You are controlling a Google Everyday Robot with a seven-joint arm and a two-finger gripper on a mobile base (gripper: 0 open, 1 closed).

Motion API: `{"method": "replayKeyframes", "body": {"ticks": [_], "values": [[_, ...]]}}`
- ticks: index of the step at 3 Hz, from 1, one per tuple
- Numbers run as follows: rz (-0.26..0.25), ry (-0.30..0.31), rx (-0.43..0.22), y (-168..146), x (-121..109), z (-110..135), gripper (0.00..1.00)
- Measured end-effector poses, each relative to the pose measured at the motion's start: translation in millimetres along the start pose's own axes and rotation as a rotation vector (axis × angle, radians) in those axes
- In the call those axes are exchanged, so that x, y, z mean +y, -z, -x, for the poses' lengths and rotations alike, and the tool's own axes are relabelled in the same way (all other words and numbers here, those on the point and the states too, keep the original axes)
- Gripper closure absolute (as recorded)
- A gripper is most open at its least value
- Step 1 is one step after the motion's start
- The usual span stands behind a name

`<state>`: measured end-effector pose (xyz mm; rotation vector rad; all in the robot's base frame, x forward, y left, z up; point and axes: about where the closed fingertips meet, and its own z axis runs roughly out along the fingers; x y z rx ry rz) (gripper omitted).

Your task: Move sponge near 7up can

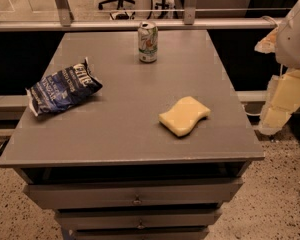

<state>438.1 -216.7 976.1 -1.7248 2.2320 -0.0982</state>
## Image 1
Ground white cable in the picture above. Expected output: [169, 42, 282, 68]
[240, 103, 262, 118]

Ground yellow sponge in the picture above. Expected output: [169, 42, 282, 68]
[158, 96, 211, 137]

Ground blue chip bag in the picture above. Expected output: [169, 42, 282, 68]
[26, 59, 103, 116]

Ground bottom grey drawer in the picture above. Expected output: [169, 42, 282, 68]
[74, 227, 209, 240]

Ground grey drawer cabinet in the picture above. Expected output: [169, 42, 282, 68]
[0, 29, 266, 240]

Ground top grey drawer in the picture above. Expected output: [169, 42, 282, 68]
[24, 178, 243, 210]

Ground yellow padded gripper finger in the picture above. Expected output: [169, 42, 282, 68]
[254, 28, 278, 54]
[258, 69, 300, 135]

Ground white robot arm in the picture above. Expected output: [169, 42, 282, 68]
[255, 0, 300, 135]

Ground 7up soda can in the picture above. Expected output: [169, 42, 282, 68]
[138, 21, 158, 63]

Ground grey metal railing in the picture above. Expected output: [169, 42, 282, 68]
[0, 0, 296, 32]

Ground middle grey drawer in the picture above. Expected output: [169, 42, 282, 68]
[56, 207, 221, 230]

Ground grey drawer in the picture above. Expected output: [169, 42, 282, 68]
[24, 178, 243, 210]
[74, 227, 209, 240]
[56, 207, 221, 230]

